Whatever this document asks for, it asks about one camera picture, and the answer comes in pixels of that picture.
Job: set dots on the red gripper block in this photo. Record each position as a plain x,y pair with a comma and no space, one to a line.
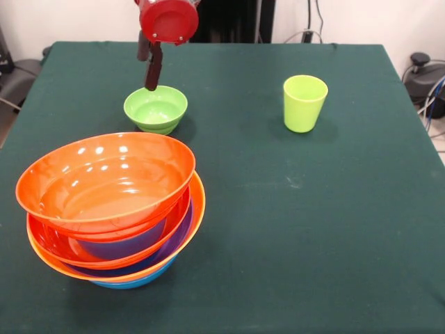
168,22

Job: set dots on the green plastic bowl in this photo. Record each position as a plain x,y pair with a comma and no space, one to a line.
154,111

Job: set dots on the red plastic bowl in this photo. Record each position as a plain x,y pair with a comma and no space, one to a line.
104,188
52,243

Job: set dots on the large orange plastic bowl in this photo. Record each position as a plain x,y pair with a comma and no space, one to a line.
198,208

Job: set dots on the green plastic cup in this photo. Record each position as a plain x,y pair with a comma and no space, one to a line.
304,108

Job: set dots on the purple plastic bowl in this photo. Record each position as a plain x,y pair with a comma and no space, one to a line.
180,236

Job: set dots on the small blue plastic bowl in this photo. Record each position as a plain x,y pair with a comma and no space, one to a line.
121,247

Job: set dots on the medium blue plastic bowl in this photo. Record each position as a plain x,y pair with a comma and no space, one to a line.
139,280

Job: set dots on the dark green tablecloth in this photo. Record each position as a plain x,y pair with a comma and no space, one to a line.
313,243

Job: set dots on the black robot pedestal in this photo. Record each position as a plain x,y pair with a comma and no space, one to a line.
236,21

